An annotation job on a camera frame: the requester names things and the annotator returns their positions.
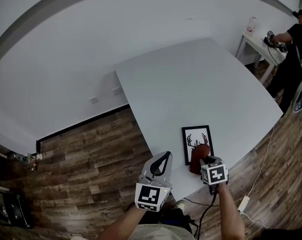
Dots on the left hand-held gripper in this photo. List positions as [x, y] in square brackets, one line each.
[150, 195]

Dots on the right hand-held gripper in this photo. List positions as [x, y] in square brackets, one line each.
[214, 173]

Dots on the dark red cloth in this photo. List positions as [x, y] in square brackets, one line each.
[198, 156]

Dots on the black picture frame antler print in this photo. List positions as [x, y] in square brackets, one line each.
[194, 136]

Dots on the person's right forearm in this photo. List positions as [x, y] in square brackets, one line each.
[229, 214]

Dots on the person's left forearm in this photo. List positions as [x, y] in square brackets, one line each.
[123, 224]

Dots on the person's light shoe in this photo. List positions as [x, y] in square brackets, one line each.
[180, 206]

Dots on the white power strip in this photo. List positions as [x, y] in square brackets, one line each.
[244, 203]

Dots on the person's beige shorts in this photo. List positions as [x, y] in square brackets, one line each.
[158, 232]

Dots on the small white side table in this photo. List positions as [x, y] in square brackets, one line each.
[256, 44]

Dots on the small clutter of bottles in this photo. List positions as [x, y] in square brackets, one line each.
[25, 157]

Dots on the black equipment box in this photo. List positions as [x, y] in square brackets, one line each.
[11, 210]

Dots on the blank white wall plate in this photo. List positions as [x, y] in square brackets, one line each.
[116, 91]

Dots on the white wall socket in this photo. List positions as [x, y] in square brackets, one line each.
[93, 100]

